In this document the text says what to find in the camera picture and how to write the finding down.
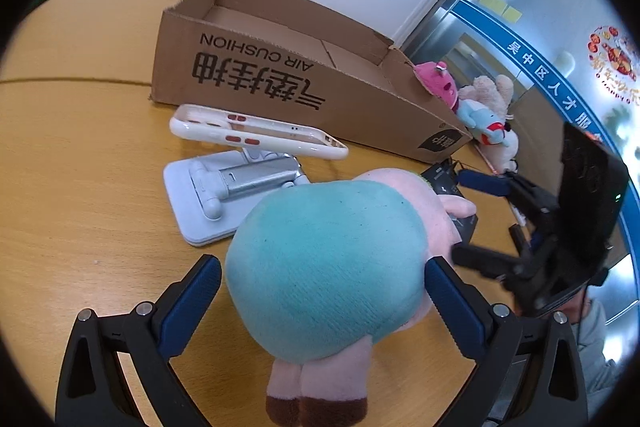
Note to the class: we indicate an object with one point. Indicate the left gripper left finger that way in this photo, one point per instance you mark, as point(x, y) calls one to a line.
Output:
point(92, 388)

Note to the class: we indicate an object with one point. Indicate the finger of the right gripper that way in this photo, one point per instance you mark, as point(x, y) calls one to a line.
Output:
point(505, 189)
point(492, 264)

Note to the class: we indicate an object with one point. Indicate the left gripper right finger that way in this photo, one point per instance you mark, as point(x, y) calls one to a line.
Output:
point(551, 390)

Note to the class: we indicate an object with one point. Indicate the small black box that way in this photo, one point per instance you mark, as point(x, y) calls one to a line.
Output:
point(443, 179)

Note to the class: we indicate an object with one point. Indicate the pig plush teal body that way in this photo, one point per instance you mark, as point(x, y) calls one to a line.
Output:
point(320, 273)

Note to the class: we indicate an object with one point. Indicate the light blue plush toy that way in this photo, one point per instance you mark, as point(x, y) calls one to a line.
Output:
point(486, 126)

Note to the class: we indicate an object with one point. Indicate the person's light grey sleeve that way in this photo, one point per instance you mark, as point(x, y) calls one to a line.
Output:
point(587, 317)

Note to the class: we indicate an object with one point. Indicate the beige teddy plush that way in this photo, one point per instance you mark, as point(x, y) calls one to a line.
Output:
point(497, 95)

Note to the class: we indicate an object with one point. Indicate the pink plush toy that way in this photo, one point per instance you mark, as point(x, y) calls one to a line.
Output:
point(435, 78)

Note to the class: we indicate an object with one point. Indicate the white folding phone stand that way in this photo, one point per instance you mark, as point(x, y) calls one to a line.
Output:
point(211, 195)

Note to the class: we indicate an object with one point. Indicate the white phone case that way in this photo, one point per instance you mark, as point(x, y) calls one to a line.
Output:
point(212, 125)

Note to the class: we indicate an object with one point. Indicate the cardboard box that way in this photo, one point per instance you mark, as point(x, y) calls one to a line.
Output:
point(300, 62)

